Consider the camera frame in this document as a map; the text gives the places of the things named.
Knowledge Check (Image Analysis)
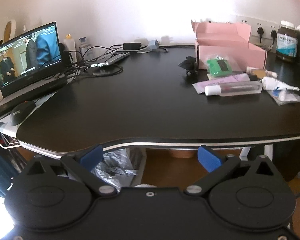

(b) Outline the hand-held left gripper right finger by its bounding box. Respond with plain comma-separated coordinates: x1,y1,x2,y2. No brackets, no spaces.
184,145,282,197

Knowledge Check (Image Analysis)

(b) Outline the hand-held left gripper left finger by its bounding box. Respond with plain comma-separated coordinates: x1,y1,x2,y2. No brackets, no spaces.
21,145,117,197

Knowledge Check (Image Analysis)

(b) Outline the clear bottle white cap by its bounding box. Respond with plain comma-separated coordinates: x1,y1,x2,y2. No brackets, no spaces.
204,81,262,97

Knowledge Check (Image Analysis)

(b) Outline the purple sachet packet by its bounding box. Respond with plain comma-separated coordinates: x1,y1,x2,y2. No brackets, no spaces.
192,74,250,94

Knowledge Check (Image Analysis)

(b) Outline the green packet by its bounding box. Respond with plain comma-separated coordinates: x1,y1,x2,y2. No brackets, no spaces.
206,57,234,78

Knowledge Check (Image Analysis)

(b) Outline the black hair scrunchie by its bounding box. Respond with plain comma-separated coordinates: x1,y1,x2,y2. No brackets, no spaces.
179,56,198,75

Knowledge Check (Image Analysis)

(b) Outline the white squeeze tube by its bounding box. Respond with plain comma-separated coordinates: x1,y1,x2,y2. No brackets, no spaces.
262,77,300,92

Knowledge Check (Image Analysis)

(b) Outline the clear case gold pad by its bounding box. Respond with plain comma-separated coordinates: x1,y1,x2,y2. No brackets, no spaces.
250,69,267,80

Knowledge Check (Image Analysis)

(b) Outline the clear plastic packet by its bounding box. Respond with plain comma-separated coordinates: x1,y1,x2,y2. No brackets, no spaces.
267,90,300,107

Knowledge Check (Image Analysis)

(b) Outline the pink cardboard box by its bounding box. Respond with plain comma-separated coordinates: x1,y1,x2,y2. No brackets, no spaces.
191,19,267,70

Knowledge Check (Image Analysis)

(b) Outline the grey plastic bag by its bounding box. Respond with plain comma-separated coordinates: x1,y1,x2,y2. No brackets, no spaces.
91,149,140,188

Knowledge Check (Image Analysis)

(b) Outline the black computer mouse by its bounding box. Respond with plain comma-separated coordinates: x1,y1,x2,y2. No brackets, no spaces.
10,102,37,126

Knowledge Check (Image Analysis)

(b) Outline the printed mouse mat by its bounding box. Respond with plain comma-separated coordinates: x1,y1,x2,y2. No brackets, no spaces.
0,94,58,138

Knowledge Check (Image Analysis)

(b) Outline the silver slim device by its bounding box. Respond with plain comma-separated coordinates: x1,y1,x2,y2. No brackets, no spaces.
90,51,130,68

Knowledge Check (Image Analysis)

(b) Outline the clear bottle blue label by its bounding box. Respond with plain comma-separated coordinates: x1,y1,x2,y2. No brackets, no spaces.
79,37,93,58

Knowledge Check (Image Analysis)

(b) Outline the white lotion bottle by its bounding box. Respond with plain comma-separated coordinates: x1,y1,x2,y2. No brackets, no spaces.
64,34,77,63

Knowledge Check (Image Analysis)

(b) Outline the black power adapter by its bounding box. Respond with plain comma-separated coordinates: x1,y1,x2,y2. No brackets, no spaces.
123,42,142,50

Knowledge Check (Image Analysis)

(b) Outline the black laptop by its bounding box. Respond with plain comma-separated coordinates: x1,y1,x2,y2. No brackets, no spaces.
0,22,68,120

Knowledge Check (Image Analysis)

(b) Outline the brown supplement bottle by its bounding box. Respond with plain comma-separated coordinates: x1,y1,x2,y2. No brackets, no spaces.
276,20,298,62

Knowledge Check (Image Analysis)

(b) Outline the white wire rack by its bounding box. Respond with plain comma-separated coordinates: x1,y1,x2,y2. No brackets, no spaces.
0,126,24,150

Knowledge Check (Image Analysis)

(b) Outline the long black cable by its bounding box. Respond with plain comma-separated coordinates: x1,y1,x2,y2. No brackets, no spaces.
160,44,196,48

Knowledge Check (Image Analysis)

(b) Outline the white wall socket panel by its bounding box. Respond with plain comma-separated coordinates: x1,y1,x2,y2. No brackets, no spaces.
236,15,282,38

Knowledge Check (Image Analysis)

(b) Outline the white round frame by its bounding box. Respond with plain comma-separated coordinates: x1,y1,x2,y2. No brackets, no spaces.
2,19,17,43

